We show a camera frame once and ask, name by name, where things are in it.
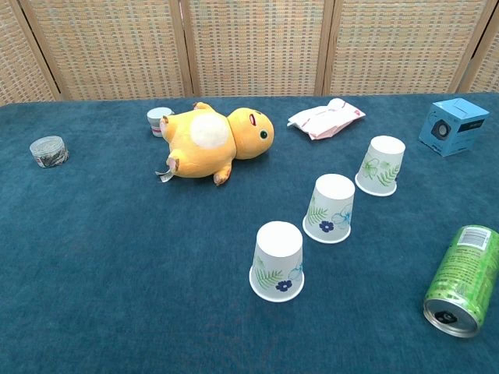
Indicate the white floral paper cup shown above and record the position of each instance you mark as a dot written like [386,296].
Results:
[277,253]
[331,202]

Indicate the white paper cup green flower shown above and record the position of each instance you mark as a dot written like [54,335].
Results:
[384,156]

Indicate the yellow plush toy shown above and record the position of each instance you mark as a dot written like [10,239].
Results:
[195,152]

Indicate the white pink tissue pack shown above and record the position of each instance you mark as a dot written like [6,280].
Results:
[323,121]

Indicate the small white lidded jar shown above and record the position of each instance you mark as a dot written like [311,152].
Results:
[156,117]

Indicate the woven wooden folding screen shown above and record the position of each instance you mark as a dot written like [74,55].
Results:
[253,46]

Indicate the blue carpet table mat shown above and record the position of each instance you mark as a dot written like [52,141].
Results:
[117,253]

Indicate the clear round plastic container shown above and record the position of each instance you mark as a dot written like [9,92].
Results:
[48,150]

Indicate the blue speaker box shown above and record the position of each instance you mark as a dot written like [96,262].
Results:
[456,128]

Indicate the green drink can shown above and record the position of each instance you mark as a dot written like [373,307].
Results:
[464,272]

